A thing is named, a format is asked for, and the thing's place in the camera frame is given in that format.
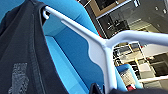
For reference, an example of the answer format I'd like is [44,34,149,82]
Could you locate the blue sofa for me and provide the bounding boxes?
[0,0,112,94]

